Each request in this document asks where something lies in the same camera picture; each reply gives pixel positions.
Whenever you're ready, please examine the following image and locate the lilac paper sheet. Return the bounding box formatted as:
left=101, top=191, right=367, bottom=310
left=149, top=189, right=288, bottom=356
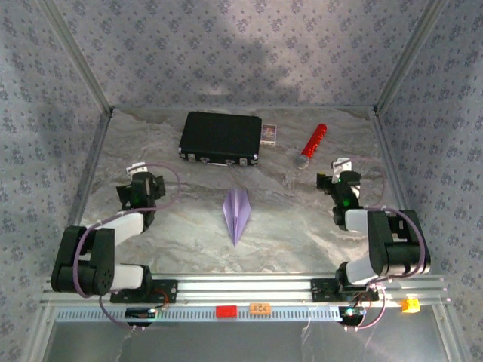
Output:
left=221, top=186, right=252, bottom=248

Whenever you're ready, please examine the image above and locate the grey metal sheet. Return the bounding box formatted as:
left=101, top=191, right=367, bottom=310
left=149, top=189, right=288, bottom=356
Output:
left=45, top=320, right=454, bottom=362

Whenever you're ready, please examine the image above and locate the red glitter microphone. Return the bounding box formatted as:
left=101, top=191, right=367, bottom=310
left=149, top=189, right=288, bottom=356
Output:
left=293, top=123, right=328, bottom=170

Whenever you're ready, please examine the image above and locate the small printed card box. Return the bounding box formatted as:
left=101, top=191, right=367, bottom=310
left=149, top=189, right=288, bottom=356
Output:
left=260, top=123, right=278, bottom=146

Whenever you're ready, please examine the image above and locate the black hard case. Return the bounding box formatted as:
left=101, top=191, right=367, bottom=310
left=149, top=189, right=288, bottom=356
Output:
left=177, top=111, right=263, bottom=167

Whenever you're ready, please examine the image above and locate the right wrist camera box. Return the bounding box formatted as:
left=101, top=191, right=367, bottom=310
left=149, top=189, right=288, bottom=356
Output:
left=331, top=157, right=352, bottom=183

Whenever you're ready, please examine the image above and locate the aluminium frame bar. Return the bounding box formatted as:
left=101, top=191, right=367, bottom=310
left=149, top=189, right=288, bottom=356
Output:
left=60, top=109, right=115, bottom=276
left=374, top=0, right=451, bottom=113
left=371, top=107, right=431, bottom=275
left=26, top=305, right=57, bottom=362
left=433, top=304, right=472, bottom=362
left=37, top=0, right=115, bottom=114

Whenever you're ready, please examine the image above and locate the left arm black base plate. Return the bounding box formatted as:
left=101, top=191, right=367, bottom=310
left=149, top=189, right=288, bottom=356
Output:
left=109, top=279, right=179, bottom=305

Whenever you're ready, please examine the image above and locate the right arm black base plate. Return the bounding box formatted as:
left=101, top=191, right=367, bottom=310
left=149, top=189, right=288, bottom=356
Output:
left=309, top=278, right=380, bottom=302

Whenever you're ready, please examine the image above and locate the grey slotted cable duct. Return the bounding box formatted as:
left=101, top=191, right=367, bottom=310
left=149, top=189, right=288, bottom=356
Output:
left=54, top=304, right=373, bottom=324

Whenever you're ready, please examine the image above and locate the aluminium mounting rail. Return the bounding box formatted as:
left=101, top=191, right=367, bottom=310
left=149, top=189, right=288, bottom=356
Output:
left=39, top=274, right=452, bottom=306

